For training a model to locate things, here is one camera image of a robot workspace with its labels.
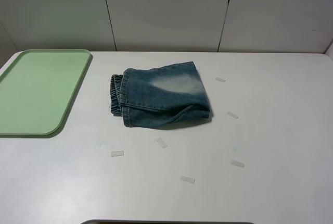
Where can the children's blue denim shorts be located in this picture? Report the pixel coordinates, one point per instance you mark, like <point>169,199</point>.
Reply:
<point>158,97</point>

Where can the green plastic tray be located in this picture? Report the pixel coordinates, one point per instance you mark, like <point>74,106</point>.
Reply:
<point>37,89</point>

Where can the clear tape strip on table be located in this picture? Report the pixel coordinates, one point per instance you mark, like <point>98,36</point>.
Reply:
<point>233,115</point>

